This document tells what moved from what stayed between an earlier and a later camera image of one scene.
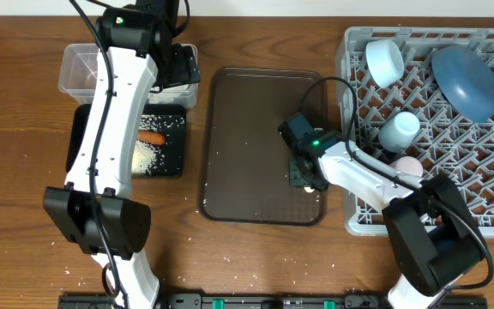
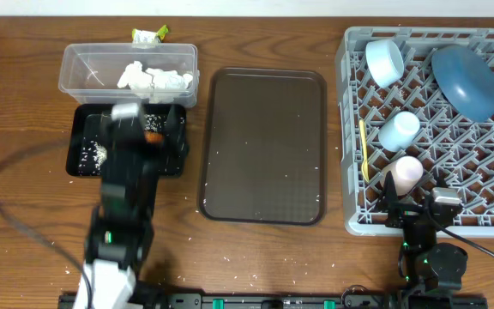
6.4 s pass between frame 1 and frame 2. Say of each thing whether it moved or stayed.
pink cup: stayed
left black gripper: moved
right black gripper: moved
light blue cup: stayed
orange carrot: stayed
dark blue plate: stayed
